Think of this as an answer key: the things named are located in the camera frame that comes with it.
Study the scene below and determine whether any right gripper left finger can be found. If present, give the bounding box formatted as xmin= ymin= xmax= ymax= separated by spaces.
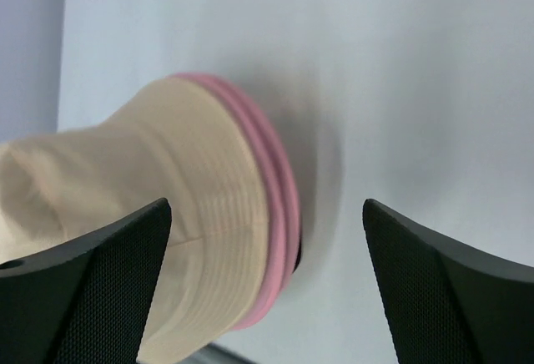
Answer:
xmin=1 ymin=199 xmax=172 ymax=363

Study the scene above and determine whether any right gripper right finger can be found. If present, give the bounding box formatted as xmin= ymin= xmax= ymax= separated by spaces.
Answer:
xmin=362 ymin=199 xmax=533 ymax=363

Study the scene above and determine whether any black bucket hat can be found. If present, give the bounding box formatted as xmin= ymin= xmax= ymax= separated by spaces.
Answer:
xmin=293 ymin=236 xmax=302 ymax=273

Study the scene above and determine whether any beige bucket hat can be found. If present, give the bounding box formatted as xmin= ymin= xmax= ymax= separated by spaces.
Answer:
xmin=1 ymin=76 xmax=280 ymax=363

